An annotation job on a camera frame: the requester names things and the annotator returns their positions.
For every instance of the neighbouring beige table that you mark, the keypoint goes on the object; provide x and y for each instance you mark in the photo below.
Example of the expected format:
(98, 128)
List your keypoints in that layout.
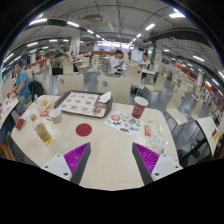
(208, 131)

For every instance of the fries in clear bag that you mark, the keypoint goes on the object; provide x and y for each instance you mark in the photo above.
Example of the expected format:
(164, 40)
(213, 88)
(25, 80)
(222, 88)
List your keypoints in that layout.
(45, 104)

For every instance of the white paper napkin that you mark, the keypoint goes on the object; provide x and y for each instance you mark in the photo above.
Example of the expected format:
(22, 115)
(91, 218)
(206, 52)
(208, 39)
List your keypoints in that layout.
(105, 97)

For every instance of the red paper cup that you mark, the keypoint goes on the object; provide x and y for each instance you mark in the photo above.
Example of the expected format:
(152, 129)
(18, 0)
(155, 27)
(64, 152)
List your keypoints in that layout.
(139, 108)

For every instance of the white striped mug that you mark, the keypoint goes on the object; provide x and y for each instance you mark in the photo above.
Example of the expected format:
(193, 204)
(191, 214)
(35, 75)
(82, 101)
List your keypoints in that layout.
(55, 116)

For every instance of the colourful printed paper sheet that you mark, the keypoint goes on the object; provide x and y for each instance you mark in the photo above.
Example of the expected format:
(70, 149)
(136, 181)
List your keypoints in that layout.
(125, 123)

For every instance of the clear plastic packet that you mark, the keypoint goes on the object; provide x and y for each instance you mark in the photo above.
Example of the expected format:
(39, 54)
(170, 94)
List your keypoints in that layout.
(156, 144)

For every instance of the person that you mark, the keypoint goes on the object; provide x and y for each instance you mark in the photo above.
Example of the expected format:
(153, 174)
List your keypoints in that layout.
(56, 63)
(5, 130)
(22, 85)
(116, 63)
(145, 62)

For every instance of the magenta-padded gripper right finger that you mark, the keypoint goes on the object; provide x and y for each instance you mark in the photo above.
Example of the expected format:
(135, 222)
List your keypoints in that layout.
(148, 159)

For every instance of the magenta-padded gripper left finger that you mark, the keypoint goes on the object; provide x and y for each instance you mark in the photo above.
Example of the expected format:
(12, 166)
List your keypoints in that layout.
(75, 159)

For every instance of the group of beige chairs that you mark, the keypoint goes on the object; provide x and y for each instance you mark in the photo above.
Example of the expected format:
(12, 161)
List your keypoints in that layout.
(175, 99)

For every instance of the small red box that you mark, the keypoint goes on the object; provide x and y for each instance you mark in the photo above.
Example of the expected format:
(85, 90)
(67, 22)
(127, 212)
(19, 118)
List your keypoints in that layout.
(20, 123)

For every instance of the flat round red coaster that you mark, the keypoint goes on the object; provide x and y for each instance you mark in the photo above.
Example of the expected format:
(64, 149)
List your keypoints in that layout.
(83, 129)

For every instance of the clear bottle with yellow drink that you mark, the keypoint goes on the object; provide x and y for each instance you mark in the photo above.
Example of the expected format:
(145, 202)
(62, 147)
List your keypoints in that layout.
(42, 132)

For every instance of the ceiling lights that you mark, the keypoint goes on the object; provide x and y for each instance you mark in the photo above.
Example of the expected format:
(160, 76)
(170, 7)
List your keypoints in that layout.
(176, 15)

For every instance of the black backpack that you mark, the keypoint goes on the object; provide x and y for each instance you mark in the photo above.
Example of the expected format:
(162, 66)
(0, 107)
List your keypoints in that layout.
(35, 90)

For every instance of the beige wooden chair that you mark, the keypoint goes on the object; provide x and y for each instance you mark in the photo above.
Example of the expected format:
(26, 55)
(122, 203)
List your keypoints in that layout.
(115, 88)
(70, 83)

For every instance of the small red sachet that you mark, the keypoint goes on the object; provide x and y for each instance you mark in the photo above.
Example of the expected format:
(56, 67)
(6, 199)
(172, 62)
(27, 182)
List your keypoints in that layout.
(148, 130)

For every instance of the neighbouring table with printed paper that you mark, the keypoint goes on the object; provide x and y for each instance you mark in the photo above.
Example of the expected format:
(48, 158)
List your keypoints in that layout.
(6, 110)

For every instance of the brown food tray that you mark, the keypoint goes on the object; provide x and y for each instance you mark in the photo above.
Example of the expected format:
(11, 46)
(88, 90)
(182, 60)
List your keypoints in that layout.
(78, 103)

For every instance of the red sauce packet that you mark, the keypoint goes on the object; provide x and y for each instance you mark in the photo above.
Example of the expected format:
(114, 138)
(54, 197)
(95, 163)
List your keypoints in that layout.
(44, 113)

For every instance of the ceiling air conditioner unit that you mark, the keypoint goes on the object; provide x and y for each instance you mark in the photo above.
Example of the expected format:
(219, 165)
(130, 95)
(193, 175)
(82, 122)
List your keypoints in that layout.
(93, 18)

